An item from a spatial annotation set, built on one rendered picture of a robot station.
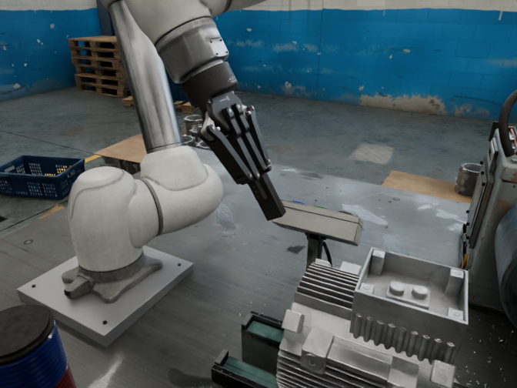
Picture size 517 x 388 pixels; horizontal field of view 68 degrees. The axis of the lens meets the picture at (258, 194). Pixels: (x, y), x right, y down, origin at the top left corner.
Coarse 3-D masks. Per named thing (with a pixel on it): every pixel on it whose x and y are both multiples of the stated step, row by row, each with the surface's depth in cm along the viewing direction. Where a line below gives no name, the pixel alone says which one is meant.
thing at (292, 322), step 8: (328, 264) 58; (288, 312) 49; (296, 312) 49; (288, 320) 49; (296, 320) 48; (288, 328) 48; (296, 328) 48; (432, 368) 42; (440, 368) 42; (448, 368) 42; (432, 376) 42; (440, 376) 41; (448, 376) 41; (440, 384) 41; (448, 384) 41
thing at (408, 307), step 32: (384, 256) 51; (384, 288) 49; (416, 288) 46; (448, 288) 48; (352, 320) 47; (384, 320) 44; (416, 320) 42; (448, 320) 41; (416, 352) 44; (448, 352) 42
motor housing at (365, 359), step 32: (320, 288) 51; (352, 288) 51; (320, 320) 49; (288, 352) 49; (352, 352) 47; (384, 352) 46; (288, 384) 50; (320, 384) 47; (352, 384) 45; (384, 384) 44
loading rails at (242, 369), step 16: (256, 320) 71; (272, 320) 69; (256, 336) 68; (272, 336) 67; (224, 352) 63; (256, 352) 70; (272, 352) 68; (224, 368) 60; (240, 368) 62; (256, 368) 62; (272, 368) 70; (224, 384) 60; (240, 384) 59; (256, 384) 58; (272, 384) 59
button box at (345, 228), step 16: (288, 208) 77; (304, 208) 76; (320, 208) 75; (288, 224) 76; (304, 224) 75; (320, 224) 74; (336, 224) 73; (352, 224) 72; (336, 240) 77; (352, 240) 71
